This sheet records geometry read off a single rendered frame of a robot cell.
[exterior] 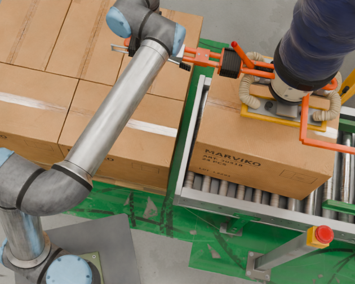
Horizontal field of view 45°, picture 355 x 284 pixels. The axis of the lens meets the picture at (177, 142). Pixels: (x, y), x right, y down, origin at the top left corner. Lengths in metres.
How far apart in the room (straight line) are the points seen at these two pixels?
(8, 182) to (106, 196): 1.68
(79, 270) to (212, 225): 1.29
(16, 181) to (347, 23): 0.94
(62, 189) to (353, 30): 0.87
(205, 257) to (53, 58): 1.46
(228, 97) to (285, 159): 0.37
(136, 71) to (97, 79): 1.27
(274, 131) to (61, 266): 1.03
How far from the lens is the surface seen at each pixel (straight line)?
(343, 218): 2.34
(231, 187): 2.27
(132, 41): 1.62
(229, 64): 1.61
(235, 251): 2.70
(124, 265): 1.89
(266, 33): 3.41
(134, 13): 1.28
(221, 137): 1.85
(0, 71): 2.57
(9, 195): 1.10
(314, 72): 1.46
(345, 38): 1.32
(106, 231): 1.91
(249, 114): 1.67
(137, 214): 2.69
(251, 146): 1.86
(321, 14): 1.27
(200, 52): 1.63
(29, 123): 2.38
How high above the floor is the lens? 2.62
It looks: 67 degrees down
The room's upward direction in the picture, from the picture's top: 10 degrees clockwise
